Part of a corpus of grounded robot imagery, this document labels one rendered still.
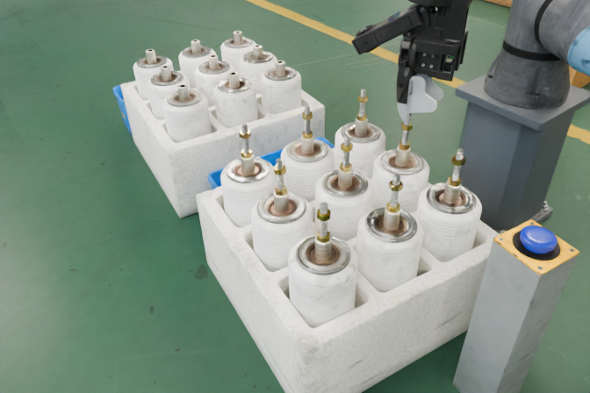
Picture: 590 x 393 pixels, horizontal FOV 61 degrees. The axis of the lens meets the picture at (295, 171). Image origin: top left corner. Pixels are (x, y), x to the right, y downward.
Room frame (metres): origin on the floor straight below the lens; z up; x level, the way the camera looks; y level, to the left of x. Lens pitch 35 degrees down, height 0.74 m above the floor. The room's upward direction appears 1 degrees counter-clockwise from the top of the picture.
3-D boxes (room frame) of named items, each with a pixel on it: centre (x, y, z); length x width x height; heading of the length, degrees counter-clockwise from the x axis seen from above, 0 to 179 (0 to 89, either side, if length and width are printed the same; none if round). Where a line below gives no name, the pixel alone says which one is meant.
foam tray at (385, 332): (0.65, -0.08, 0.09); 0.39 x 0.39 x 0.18; 29
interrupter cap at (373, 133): (0.81, -0.13, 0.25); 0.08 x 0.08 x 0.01
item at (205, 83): (1.13, 0.19, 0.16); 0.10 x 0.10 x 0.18
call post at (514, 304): (0.44, -0.29, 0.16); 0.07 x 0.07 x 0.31; 29
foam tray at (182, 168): (1.13, 0.19, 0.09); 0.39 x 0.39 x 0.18; 29
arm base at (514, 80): (0.88, -0.45, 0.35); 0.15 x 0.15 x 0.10
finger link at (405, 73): (0.69, -0.17, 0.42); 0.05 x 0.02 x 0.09; 152
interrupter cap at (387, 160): (0.71, -0.18, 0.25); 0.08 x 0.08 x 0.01
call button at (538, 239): (0.44, -0.29, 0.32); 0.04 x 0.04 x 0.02
